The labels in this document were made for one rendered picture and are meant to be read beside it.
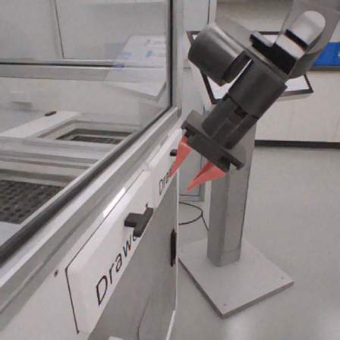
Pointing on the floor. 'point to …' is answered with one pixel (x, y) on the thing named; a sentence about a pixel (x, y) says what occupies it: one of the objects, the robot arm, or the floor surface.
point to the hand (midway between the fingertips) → (181, 178)
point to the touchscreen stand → (231, 247)
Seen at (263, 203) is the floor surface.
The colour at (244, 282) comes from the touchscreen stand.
